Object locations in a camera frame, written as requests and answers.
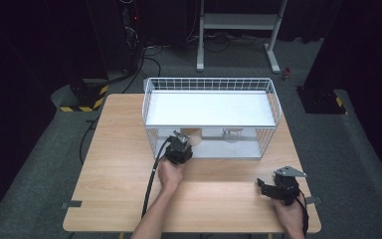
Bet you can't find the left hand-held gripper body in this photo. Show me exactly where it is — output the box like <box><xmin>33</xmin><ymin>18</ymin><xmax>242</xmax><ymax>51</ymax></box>
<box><xmin>163</xmin><ymin>129</ymin><xmax>194</xmax><ymax>166</ymax></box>

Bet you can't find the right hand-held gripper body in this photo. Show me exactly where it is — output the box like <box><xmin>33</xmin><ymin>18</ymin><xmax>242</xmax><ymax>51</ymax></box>
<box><xmin>264</xmin><ymin>165</ymin><xmax>308</xmax><ymax>207</ymax></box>

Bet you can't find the white wire storage rack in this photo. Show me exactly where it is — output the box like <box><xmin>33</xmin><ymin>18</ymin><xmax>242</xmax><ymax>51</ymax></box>
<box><xmin>141</xmin><ymin>77</ymin><xmax>284</xmax><ymax>161</ymax></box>

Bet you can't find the clear jar with white lid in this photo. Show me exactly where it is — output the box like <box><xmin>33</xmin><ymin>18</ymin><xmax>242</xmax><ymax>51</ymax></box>
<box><xmin>221</xmin><ymin>127</ymin><xmax>244</xmax><ymax>144</ymax></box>

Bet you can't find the person's left hand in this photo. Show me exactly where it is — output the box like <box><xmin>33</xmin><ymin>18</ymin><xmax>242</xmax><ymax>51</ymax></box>
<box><xmin>157</xmin><ymin>157</ymin><xmax>186</xmax><ymax>195</ymax></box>

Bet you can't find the person's right hand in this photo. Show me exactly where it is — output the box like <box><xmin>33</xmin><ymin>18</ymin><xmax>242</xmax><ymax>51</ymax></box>
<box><xmin>273</xmin><ymin>196</ymin><xmax>305</xmax><ymax>235</ymax></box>

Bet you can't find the grey tape strip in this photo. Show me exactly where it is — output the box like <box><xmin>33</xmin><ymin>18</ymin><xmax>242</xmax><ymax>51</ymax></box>
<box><xmin>305</xmin><ymin>195</ymin><xmax>324</xmax><ymax>205</ymax></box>
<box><xmin>61</xmin><ymin>200</ymin><xmax>84</xmax><ymax>210</ymax></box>

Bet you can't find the black base with yellow stripes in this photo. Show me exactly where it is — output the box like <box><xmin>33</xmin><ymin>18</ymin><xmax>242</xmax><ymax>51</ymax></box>
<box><xmin>295</xmin><ymin>85</ymin><xmax>349</xmax><ymax>116</ymax></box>
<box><xmin>59</xmin><ymin>78</ymin><xmax>109</xmax><ymax>114</ymax></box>

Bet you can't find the white metal stand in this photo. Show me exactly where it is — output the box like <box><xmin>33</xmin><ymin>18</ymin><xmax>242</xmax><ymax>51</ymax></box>
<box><xmin>195</xmin><ymin>0</ymin><xmax>288</xmax><ymax>75</ymax></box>

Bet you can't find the dark curtain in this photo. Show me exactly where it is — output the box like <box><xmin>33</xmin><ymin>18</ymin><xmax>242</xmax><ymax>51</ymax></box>
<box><xmin>0</xmin><ymin>0</ymin><xmax>109</xmax><ymax>220</ymax></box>
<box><xmin>302</xmin><ymin>0</ymin><xmax>382</xmax><ymax>182</ymax></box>

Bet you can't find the right hand-held gripper black cable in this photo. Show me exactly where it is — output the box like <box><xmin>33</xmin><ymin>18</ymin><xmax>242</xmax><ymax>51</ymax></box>
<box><xmin>294</xmin><ymin>188</ymin><xmax>310</xmax><ymax>235</ymax></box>

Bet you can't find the hand-held gripper black cable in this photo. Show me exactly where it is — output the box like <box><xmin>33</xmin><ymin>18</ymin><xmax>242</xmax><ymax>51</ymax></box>
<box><xmin>294</xmin><ymin>188</ymin><xmax>310</xmax><ymax>235</ymax></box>
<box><xmin>140</xmin><ymin>135</ymin><xmax>175</xmax><ymax>219</ymax></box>

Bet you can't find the left hand-held gripper black cable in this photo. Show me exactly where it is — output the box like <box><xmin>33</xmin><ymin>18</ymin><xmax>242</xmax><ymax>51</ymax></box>
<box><xmin>140</xmin><ymin>135</ymin><xmax>175</xmax><ymax>219</ymax></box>

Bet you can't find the thin black floor cable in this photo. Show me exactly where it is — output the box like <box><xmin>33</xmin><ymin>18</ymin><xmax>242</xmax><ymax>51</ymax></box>
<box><xmin>79</xmin><ymin>117</ymin><xmax>101</xmax><ymax>166</ymax></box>

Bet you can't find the bundle of floor cables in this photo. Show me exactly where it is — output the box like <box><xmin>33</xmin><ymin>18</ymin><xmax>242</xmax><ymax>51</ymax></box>
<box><xmin>145</xmin><ymin>30</ymin><xmax>271</xmax><ymax>54</ymax></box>

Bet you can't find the black equipment tower with wires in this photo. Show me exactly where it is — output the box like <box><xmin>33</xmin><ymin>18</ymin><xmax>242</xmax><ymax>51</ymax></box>
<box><xmin>116</xmin><ymin>0</ymin><xmax>144</xmax><ymax>76</ymax></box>

